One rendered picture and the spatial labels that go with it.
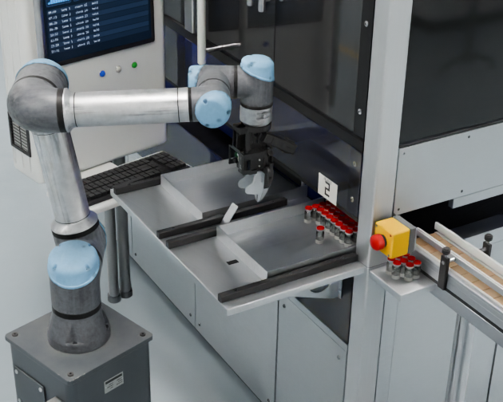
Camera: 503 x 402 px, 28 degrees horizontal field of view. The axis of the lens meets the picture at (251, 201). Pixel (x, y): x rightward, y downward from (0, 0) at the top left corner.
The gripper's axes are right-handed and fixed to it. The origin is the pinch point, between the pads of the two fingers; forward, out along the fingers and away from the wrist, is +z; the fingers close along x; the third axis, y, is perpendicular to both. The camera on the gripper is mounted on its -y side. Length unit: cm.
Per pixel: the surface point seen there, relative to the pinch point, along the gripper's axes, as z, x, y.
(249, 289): 20.0, 8.6, 7.3
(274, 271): 18.3, 6.4, -0.8
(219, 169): 21, -53, -17
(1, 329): 110, -128, 34
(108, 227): 61, -101, 0
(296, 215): 21.0, -19.3, -23.4
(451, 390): 51, 33, -40
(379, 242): 8.6, 19.8, -21.9
